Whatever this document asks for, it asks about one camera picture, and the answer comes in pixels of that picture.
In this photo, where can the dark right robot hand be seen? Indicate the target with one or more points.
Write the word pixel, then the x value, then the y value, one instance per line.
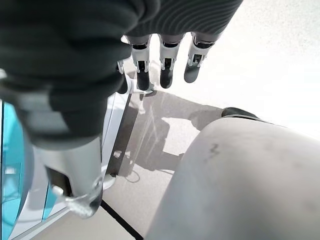
pixel 75 50

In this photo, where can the white medical cart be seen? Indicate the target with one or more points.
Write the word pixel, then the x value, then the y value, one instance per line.
pixel 112 130

